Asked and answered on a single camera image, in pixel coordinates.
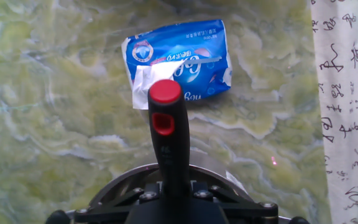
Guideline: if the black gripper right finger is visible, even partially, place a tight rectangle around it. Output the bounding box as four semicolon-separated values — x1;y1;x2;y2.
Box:
191;182;279;224

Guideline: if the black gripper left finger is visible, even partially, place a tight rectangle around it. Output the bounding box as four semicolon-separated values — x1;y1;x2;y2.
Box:
72;182;165;224

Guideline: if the black red-tipped tool handle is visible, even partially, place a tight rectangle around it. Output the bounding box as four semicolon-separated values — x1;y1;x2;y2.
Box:
147;79;192;200

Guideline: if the green marble patterned mat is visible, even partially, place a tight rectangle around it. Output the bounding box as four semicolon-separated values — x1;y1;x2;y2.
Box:
0;0;332;224

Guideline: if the beige calligraphy cloth strip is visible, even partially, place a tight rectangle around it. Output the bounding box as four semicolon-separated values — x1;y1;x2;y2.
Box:
310;0;358;224

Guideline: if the blue tissue pack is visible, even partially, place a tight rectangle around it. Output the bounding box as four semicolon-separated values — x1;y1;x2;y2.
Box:
121;19;233;110

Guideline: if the steel pot with black handles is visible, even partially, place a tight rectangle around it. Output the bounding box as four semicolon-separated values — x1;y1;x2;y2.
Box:
45;163;311;224

